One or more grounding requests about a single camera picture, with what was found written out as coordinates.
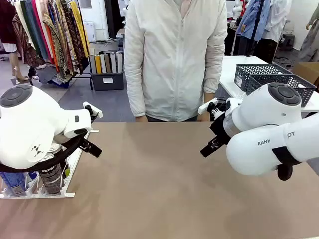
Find dark patterned hanging garment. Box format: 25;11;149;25
59;0;83;73

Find black plastic stool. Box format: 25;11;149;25
282;33;296;52

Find brown patterned hanging garment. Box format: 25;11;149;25
11;13;38;68

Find mannequin in blue shirt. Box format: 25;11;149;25
236;0;273;57

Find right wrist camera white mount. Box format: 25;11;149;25
198;98;226;120

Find yellow fabric roll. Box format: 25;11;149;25
94;54;102;74

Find person's left hand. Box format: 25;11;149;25
198;92;216;122

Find brown cardboard box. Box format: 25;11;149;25
291;61;319;92

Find green hanging garment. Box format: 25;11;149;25
20;0;42;56

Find white wire can dispenser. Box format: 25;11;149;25
0;128;100;199

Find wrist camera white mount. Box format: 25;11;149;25
198;98;226;120
82;101;103;123

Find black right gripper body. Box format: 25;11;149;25
210;115;234;147

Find orange hanging garment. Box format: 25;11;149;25
44;29;60;72

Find white side table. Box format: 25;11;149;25
218;55;319;113

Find grey background desk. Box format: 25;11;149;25
116;28;125;52

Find person's right forearm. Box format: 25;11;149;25
125;74;148;118

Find yellow hanging garment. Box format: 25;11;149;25
69;1;90;58

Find person's left forearm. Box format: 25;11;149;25
203;57;223;94

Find olive patterned hanging garment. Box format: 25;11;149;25
42;9;69;78

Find grey basket with white label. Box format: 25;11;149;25
234;64;293;92

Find black strap on right arm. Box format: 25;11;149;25
271;146;303;181

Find small white air purifier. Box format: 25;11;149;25
83;21;97;42

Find bare mannequin legs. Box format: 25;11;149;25
9;49;30;84

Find black mannequin stand pole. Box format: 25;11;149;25
245;0;265;57

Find dark red hanging garment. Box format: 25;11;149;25
0;0;17;44

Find grey cloth pile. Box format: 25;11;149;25
36;64;73;88

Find black clothes rack frame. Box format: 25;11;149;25
71;0;94;91

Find grey plastic woven basket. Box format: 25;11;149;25
246;74;318;108

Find white fabric roll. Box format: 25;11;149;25
99;53;107;74
116;52;124;73
110;52;117;74

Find black strap on arm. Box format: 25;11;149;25
0;135;86;173
271;146;303;181

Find brown fabric roll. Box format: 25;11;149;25
104;53;112;74

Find pink hanging garment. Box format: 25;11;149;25
31;0;53;63

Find mannequin in white shirt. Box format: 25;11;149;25
256;0;293;63

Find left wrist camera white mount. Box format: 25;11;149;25
82;101;103;123

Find mannequin in grey dress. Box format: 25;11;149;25
298;4;319;63

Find grey storage bin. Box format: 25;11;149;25
91;71;125;91

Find black strap on left arm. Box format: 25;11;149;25
0;135;86;173

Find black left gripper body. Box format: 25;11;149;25
78;136;91;150

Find person in white jacket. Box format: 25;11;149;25
124;0;228;122

